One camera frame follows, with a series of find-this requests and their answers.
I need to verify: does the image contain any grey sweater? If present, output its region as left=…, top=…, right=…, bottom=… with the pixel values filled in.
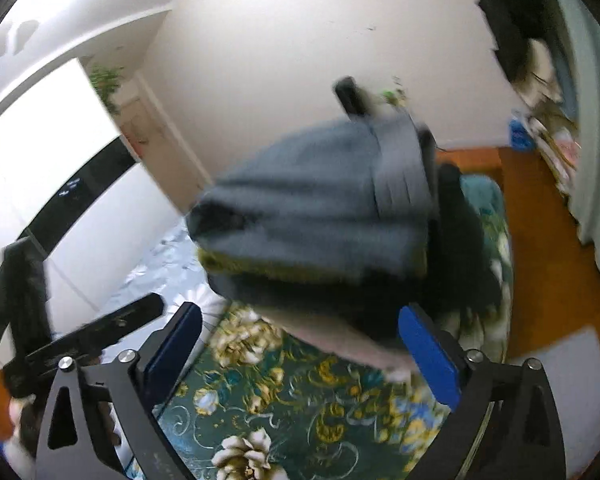
left=187, top=115, right=431, bottom=281

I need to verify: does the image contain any black coat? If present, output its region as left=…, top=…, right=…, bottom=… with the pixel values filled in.
left=477, top=0, right=561, bottom=81

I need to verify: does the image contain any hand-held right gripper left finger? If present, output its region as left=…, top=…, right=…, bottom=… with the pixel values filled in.
left=34, top=301, right=203, bottom=480

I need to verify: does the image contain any pile of assorted household clutter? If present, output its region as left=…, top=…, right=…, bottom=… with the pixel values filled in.
left=522, top=40, right=583, bottom=196

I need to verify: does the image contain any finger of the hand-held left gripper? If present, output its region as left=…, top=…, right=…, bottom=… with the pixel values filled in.
left=25, top=292, right=165, bottom=366

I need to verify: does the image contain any pale green curtain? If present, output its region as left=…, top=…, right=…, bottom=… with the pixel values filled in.
left=550, top=0, right=600, bottom=301

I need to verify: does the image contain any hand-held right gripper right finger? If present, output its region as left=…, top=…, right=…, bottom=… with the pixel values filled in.
left=397, top=304, right=567, bottom=480

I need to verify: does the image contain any teal floral blanket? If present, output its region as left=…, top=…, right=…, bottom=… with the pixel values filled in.
left=125, top=175, right=513, bottom=480

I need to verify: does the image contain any blue plastic bag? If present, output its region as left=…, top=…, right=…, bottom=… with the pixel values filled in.
left=509, top=112, right=537, bottom=152

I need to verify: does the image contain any light blue floral quilt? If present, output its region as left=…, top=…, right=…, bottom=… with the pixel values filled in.
left=47, top=217, right=231, bottom=361

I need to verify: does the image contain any white wardrobe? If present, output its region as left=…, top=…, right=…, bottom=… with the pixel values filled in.
left=0, top=57, right=201, bottom=356

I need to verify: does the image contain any small green leafy sprig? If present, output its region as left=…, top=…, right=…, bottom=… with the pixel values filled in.
left=380, top=77, right=411, bottom=108

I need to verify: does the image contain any olive yellow folded garment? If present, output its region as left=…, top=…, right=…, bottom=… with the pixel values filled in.
left=197, top=247, right=428, bottom=286

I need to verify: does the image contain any black device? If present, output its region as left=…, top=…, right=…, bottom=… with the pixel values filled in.
left=334, top=76, right=376, bottom=121

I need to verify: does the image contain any green plant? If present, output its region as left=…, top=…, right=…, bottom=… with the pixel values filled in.
left=87, top=62, right=126, bottom=111

